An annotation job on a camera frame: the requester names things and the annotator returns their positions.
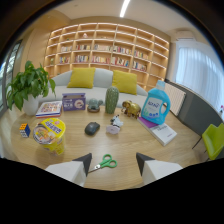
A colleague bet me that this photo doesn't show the green handled scissors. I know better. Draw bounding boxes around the green handled scissors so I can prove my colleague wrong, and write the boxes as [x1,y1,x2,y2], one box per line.
[88,153,118,174]

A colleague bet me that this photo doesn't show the white radiator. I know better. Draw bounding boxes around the white radiator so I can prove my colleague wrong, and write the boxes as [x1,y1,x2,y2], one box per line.
[164,82,187,117]

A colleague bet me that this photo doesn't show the golden elephant figurine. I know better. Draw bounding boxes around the golden elephant figurine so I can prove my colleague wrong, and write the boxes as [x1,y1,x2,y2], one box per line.
[120,100,142,119]

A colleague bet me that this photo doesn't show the purple book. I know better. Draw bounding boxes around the purple book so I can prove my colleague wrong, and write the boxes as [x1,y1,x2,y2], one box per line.
[137,116,160,130]

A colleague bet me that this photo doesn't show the green cactus shaped vase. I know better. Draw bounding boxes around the green cactus shaped vase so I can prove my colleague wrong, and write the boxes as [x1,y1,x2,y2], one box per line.
[104,86,120,115]

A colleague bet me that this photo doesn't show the colourful picture book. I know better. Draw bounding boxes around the colourful picture book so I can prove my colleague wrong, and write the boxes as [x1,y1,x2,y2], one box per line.
[35,100,63,119]

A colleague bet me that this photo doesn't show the purple tissue box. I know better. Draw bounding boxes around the purple tissue box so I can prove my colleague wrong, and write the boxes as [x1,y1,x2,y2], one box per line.
[61,92,87,112]

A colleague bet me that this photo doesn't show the white window curtain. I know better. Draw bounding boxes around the white window curtain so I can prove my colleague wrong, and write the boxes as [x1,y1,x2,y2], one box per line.
[174,46,224,114]

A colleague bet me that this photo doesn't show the yellow cushion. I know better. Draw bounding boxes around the yellow cushion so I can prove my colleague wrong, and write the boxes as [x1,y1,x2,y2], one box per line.
[111,69,138,96]
[66,67,97,90]

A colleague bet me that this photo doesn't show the yellow instant noodle cup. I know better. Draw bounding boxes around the yellow instant noodle cup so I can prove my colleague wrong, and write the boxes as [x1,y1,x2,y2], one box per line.
[32,117,67,156]

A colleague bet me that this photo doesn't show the long ceiling light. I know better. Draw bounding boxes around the long ceiling light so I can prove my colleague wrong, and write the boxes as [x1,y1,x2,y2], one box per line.
[119,0,131,19]

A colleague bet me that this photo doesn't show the wooden bookshelf with books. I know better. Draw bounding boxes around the wooden bookshelf with books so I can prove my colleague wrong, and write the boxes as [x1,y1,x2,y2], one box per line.
[43,22,171,92]

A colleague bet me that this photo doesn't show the lime green chair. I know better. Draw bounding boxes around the lime green chair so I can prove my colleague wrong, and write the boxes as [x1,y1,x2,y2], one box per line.
[192,122,224,161]

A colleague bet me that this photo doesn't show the white book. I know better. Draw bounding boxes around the white book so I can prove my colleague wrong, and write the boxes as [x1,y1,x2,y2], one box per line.
[146,122,178,147]

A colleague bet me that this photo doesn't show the small white cow figurine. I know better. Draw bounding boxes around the small white cow figurine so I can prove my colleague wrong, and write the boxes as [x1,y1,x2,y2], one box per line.
[106,114,124,136]

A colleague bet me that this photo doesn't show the small green turtle figurine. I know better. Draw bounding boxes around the small green turtle figurine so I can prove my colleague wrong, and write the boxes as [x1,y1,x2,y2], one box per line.
[87,98,104,113]

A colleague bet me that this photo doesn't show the light grey sofa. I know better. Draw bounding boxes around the light grey sofa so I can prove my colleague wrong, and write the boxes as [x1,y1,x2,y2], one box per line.
[36,67,148,108]

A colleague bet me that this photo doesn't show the green plant in white pot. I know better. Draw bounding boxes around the green plant in white pot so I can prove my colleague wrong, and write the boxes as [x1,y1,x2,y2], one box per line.
[5,60,57,117]

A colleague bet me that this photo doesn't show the white air conditioner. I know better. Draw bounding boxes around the white air conditioner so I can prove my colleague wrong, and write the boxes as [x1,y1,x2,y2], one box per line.
[175,29,196,41]

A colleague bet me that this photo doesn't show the blue laundry detergent bottle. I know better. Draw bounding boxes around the blue laundry detergent bottle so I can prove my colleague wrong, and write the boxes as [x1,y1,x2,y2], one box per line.
[140,79,172,125]

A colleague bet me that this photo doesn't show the dark grey computer mouse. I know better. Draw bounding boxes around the dark grey computer mouse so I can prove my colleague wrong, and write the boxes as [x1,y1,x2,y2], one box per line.
[84,121,101,136]

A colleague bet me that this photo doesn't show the small rubik's cube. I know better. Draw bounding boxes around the small rubik's cube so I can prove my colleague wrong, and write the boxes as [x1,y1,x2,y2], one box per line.
[18,123,31,138]

